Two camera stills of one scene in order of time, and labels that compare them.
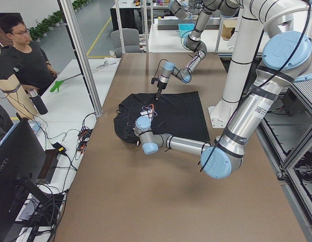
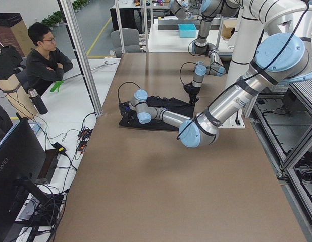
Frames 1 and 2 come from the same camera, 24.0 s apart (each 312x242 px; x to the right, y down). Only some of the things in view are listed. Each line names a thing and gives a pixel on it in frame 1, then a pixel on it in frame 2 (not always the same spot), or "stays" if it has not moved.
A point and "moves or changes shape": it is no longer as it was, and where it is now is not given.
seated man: (22, 66) -> (44, 65)
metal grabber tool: (105, 63) stays
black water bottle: (38, 102) stays
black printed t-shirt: (180, 114) moves or changes shape
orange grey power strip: (84, 135) stays
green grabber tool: (56, 85) stays
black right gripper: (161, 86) -> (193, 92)
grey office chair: (131, 41) stays
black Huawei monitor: (20, 168) stays
